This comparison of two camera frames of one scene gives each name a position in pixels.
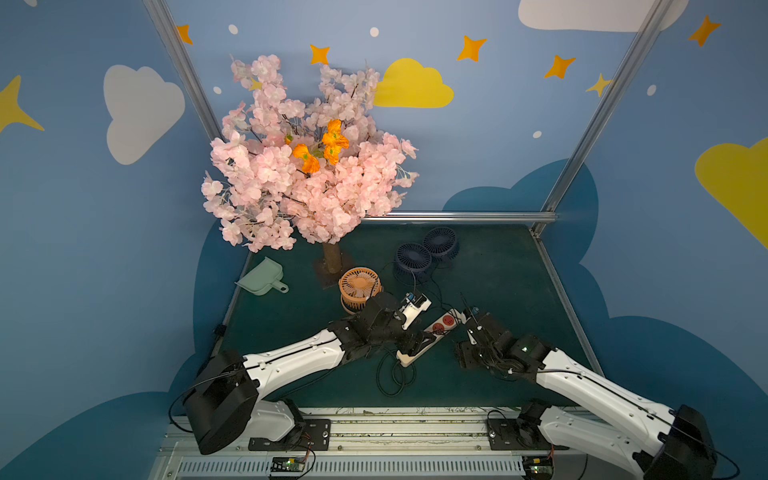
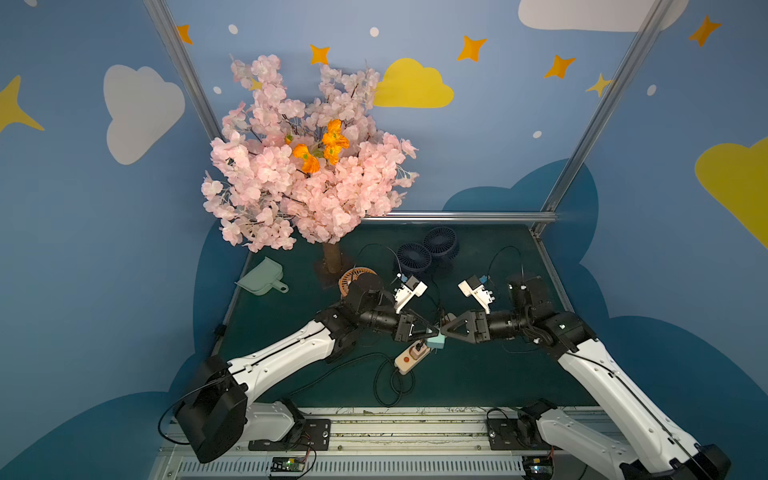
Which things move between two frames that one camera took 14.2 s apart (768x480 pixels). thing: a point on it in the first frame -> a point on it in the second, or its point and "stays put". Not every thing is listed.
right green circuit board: [538, 467] stays put
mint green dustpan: [265, 276] stays put
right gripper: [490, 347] -> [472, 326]
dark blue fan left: [413, 261] stays put
